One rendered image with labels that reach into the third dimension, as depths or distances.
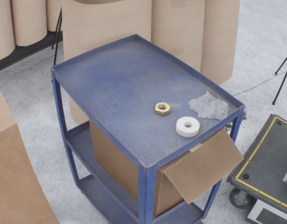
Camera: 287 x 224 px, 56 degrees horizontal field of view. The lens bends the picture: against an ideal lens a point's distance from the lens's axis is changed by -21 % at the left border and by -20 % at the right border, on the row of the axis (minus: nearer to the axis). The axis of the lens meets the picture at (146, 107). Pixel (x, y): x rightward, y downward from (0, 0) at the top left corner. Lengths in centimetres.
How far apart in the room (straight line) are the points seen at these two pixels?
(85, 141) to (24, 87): 149
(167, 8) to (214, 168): 97
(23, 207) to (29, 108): 141
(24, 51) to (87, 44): 188
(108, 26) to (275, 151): 116
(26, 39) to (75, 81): 197
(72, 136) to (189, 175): 71
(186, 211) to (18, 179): 94
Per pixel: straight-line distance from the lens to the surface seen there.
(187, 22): 183
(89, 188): 179
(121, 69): 127
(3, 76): 319
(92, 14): 146
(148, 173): 88
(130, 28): 155
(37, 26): 312
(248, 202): 182
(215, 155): 107
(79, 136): 153
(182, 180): 99
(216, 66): 229
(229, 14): 217
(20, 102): 271
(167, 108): 107
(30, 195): 131
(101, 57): 136
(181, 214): 169
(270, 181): 169
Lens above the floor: 157
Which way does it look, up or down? 40 degrees down
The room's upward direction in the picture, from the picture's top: 2 degrees clockwise
